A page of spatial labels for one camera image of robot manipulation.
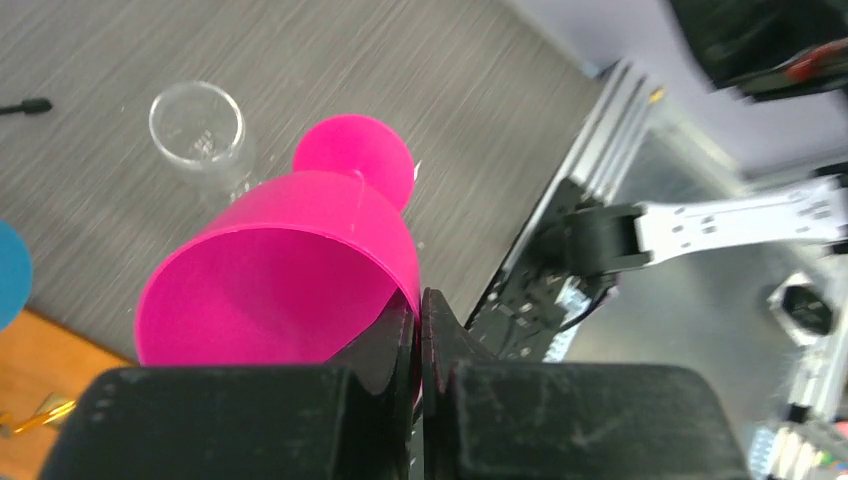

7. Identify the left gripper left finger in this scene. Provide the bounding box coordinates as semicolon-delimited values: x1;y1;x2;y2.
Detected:
40;295;416;479

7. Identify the black yellow tripod stand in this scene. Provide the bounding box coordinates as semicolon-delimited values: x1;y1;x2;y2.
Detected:
0;97;53;116

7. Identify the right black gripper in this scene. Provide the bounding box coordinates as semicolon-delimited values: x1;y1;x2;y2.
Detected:
666;1;847;102

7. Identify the orange wooden rack base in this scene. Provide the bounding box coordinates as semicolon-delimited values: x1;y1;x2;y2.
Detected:
1;310;132;479

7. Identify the clear wine glass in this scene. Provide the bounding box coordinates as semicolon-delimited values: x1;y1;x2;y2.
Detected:
148;81;260;204

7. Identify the blue plastic wine glass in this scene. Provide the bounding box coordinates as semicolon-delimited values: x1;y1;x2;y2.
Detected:
1;222;33;330

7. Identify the gold wire glass rack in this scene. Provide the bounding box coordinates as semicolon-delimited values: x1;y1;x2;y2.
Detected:
1;393;77;438

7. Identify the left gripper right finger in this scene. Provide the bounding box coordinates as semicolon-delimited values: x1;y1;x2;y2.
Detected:
421;288;750;479

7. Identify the magenta plastic wine glass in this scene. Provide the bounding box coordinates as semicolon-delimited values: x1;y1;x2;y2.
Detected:
134;114;421;366

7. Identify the slotted metal rail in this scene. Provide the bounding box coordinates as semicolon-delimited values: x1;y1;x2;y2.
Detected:
565;60;664;203

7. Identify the black base frame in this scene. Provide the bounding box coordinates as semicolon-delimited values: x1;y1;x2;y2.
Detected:
466;179;618;363

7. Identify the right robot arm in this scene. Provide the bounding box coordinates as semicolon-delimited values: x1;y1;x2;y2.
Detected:
537;1;847;278

